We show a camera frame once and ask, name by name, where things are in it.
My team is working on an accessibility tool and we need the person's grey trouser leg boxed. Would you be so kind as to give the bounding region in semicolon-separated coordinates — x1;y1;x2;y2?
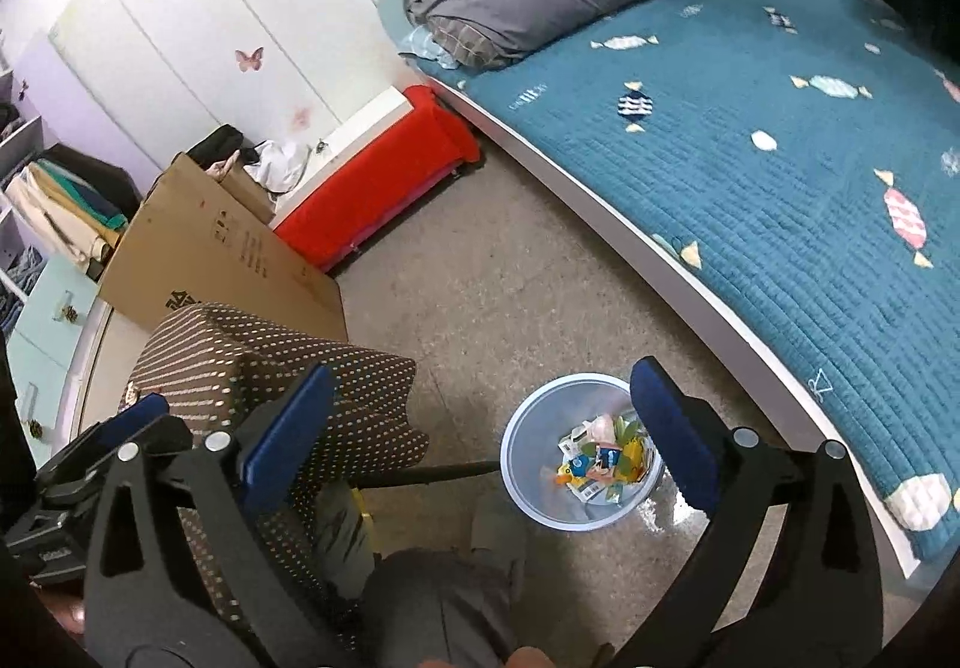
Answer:
310;478;531;668

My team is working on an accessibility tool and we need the light blue trash bin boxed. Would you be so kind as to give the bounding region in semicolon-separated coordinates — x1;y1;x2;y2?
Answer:
500;374;665;533

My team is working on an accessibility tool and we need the white plastic bag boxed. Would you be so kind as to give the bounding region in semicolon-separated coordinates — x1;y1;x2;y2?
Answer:
244;140;311;197

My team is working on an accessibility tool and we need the green plush leaf toy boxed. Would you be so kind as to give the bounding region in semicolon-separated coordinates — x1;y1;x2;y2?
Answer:
581;414;647;484

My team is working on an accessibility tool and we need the brown polka dot tablecloth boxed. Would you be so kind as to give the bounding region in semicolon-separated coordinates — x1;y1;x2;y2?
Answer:
121;304;430;650

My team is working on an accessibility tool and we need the teal quilted bed mattress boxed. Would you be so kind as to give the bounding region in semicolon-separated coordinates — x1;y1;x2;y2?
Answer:
427;0;958;561

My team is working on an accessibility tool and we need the white cabinet with handles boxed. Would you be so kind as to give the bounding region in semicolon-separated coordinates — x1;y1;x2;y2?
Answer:
2;68;125;465

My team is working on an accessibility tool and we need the large cardboard box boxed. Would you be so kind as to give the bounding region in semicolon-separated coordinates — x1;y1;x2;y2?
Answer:
98;154;348;342

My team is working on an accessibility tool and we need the red covered bench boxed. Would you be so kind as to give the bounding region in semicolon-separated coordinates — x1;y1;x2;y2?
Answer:
272;85;482;271

